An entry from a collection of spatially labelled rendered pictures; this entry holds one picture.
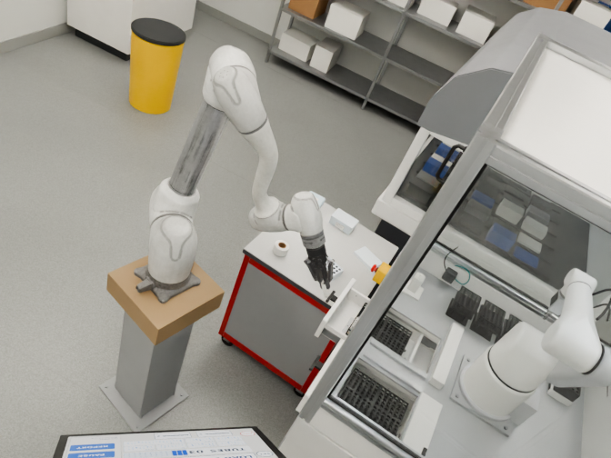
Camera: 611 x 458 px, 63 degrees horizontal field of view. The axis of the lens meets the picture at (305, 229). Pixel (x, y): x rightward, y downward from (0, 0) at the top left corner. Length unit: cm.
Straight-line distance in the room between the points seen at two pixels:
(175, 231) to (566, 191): 122
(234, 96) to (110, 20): 366
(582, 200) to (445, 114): 148
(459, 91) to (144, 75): 265
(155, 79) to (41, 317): 214
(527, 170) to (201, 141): 110
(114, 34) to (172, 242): 353
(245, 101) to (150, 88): 286
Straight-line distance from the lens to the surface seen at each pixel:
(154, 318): 183
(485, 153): 94
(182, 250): 174
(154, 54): 414
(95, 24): 517
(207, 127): 169
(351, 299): 213
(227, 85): 144
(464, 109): 235
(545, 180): 94
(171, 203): 185
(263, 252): 227
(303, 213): 179
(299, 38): 584
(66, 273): 307
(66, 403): 263
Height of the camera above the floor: 233
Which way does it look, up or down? 39 degrees down
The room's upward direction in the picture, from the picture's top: 23 degrees clockwise
